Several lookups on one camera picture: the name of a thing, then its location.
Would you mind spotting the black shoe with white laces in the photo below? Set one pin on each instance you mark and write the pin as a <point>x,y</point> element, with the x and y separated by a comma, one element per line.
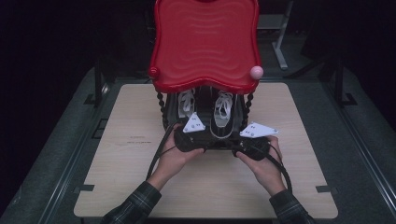
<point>186,102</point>
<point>222,112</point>

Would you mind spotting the black tape strip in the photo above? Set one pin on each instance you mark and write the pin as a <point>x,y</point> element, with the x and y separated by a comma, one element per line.
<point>323,188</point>
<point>84,188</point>

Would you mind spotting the red and black shoe rack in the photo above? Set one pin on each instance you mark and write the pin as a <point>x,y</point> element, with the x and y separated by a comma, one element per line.
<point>205,46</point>

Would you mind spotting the grey metal stand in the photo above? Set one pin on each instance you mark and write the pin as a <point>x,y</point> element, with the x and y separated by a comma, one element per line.
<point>280,37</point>

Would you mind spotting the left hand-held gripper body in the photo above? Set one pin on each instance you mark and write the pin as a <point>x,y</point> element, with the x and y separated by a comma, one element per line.
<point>191,137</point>

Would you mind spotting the person's right hand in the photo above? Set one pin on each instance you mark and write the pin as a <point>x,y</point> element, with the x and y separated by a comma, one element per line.
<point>264,171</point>

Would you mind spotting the black metal post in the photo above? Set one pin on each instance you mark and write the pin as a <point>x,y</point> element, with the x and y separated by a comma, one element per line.
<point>98,84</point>

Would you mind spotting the person's left hand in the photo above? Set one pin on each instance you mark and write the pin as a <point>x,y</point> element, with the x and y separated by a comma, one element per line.
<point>174,161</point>

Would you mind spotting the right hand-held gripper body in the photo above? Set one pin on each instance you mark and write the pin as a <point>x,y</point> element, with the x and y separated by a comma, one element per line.
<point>255,143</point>

